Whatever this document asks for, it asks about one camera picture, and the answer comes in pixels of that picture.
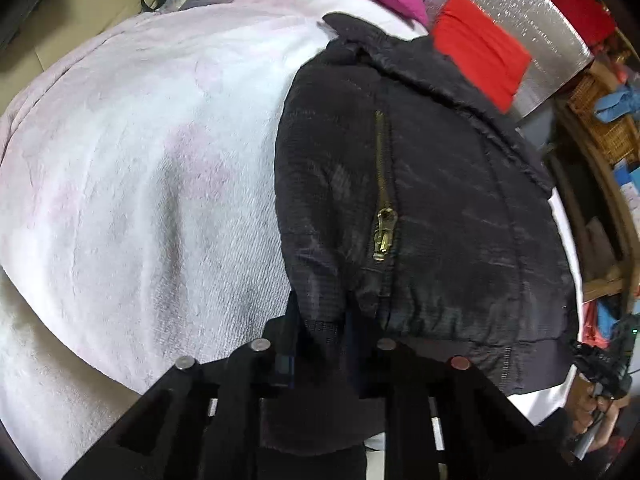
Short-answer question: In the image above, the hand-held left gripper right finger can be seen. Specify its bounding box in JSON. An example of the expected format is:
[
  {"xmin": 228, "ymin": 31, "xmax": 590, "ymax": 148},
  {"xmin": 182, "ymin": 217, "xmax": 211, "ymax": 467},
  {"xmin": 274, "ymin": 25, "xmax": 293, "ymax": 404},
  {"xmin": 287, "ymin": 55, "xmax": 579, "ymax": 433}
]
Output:
[{"xmin": 345, "ymin": 305, "xmax": 583, "ymax": 480}]

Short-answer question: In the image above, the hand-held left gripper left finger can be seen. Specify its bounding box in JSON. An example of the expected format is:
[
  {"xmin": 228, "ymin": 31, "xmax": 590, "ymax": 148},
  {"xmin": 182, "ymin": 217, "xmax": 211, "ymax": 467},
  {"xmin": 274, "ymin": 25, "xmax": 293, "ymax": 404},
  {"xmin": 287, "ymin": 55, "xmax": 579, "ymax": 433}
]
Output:
[{"xmin": 62, "ymin": 292, "xmax": 303, "ymax": 480}]

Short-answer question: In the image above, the black padded jacket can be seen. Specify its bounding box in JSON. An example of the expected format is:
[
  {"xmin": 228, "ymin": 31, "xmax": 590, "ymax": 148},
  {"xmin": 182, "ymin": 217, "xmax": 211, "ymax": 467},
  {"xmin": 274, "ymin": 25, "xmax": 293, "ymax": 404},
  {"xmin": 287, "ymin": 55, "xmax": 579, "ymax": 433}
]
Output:
[{"xmin": 257, "ymin": 12, "xmax": 583, "ymax": 456}]

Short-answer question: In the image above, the person's right hand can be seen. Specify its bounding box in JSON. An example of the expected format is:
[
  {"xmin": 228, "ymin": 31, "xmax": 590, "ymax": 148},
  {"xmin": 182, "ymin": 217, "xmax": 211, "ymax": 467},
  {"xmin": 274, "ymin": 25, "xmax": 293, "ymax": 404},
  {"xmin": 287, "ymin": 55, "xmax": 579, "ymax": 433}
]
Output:
[{"xmin": 567, "ymin": 385, "xmax": 608, "ymax": 438}]

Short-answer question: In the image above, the wooden shelf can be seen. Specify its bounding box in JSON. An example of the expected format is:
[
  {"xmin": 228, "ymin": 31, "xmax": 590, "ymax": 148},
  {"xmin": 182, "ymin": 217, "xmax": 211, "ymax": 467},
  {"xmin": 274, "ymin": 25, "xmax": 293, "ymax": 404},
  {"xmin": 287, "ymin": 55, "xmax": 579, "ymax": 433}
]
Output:
[{"xmin": 545, "ymin": 35, "xmax": 640, "ymax": 311}]

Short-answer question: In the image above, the wicker basket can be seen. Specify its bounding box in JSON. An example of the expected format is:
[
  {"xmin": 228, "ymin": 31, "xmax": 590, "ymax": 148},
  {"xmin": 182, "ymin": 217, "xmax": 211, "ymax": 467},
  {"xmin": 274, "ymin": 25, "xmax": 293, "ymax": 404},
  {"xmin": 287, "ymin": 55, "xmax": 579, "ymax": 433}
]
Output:
[{"xmin": 567, "ymin": 72, "xmax": 640, "ymax": 166}]

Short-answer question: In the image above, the pink fleece blanket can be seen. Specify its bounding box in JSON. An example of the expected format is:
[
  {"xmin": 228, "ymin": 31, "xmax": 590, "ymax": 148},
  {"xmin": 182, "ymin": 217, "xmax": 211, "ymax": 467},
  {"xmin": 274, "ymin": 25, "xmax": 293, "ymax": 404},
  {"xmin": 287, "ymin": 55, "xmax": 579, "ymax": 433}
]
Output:
[{"xmin": 0, "ymin": 0, "xmax": 586, "ymax": 480}]

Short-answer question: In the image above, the light blue cloth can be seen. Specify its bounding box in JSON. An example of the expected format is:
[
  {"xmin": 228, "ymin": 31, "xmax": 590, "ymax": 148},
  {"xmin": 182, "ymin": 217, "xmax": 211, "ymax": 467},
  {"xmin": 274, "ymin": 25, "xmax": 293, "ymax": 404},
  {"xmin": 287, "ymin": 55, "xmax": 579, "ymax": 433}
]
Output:
[{"xmin": 592, "ymin": 82, "xmax": 640, "ymax": 123}]

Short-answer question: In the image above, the red cloth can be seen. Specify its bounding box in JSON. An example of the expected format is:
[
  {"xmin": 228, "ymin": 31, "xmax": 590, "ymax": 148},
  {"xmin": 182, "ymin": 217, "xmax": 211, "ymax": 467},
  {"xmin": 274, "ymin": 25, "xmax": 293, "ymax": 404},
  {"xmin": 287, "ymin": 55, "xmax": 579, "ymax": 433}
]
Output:
[{"xmin": 431, "ymin": 0, "xmax": 532, "ymax": 112}]

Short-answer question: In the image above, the silver foil insulation mat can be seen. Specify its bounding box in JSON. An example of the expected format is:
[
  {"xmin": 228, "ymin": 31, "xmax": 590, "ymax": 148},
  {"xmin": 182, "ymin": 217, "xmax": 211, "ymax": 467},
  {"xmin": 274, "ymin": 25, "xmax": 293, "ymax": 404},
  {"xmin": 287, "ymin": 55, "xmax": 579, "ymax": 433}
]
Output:
[{"xmin": 395, "ymin": 0, "xmax": 598, "ymax": 123}]

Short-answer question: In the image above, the cardboard sheet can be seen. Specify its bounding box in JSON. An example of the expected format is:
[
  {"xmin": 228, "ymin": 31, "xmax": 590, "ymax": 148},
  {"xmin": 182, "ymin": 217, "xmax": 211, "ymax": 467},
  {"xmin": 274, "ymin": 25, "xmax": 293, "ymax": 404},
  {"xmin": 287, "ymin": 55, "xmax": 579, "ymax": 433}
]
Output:
[{"xmin": 0, "ymin": 0, "xmax": 146, "ymax": 86}]

